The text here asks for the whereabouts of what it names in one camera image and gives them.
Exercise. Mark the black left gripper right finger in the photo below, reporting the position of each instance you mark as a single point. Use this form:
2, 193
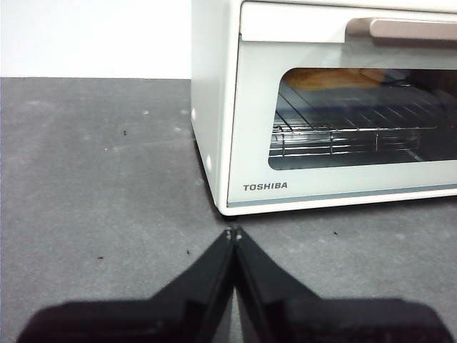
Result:
339, 321

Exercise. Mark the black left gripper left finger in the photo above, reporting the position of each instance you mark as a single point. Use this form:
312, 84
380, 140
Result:
143, 321

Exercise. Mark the yellow corn cob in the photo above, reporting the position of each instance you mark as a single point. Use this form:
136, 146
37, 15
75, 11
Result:
332, 79

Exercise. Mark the cream Toshiba toaster oven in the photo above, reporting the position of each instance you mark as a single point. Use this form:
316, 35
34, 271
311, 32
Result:
214, 89

